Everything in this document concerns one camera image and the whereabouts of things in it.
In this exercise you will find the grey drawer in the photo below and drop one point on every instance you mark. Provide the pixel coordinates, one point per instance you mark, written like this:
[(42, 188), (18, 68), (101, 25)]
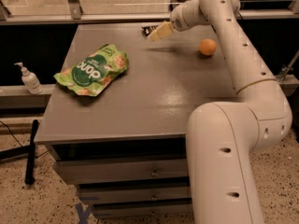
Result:
[(122, 169), (147, 210), (92, 196)]

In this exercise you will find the green chip bag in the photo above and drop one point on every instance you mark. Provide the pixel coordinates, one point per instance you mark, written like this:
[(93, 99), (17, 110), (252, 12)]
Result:
[(94, 73)]

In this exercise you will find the middle grey drawer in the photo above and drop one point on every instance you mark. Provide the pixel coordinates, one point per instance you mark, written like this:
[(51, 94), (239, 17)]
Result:
[(92, 196)]

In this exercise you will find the white pump bottle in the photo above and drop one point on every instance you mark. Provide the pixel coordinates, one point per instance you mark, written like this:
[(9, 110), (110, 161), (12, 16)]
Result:
[(30, 80)]

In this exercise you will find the black stand leg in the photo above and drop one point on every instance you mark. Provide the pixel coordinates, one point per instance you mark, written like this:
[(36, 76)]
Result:
[(29, 151)]

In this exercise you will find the grey drawer cabinet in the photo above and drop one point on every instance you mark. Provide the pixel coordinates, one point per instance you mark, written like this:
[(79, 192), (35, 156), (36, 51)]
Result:
[(143, 112)]

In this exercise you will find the orange fruit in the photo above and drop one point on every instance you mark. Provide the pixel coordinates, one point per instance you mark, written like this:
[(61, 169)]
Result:
[(207, 47)]

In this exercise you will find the top grey drawer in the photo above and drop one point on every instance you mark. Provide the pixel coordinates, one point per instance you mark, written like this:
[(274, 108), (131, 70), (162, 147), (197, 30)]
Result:
[(122, 169)]

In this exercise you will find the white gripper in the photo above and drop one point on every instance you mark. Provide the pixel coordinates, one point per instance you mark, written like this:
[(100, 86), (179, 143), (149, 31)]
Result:
[(177, 20)]

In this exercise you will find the metal railing frame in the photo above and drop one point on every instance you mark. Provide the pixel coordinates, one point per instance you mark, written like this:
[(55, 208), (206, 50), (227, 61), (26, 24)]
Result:
[(80, 11)]

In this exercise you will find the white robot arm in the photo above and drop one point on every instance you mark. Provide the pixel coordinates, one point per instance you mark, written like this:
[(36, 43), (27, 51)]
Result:
[(221, 135)]

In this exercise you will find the bottom grey drawer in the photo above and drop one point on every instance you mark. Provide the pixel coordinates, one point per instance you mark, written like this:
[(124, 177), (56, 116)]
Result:
[(147, 210)]

